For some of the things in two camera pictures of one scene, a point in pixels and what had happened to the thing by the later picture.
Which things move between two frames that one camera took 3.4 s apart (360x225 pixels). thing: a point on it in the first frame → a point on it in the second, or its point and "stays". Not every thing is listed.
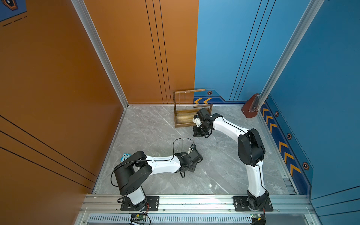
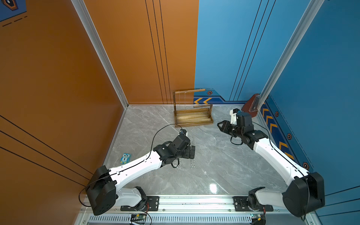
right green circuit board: (256, 216) stays
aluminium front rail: (108, 203) stays
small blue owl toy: (125, 156) stays
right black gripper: (196, 133) → (223, 125)
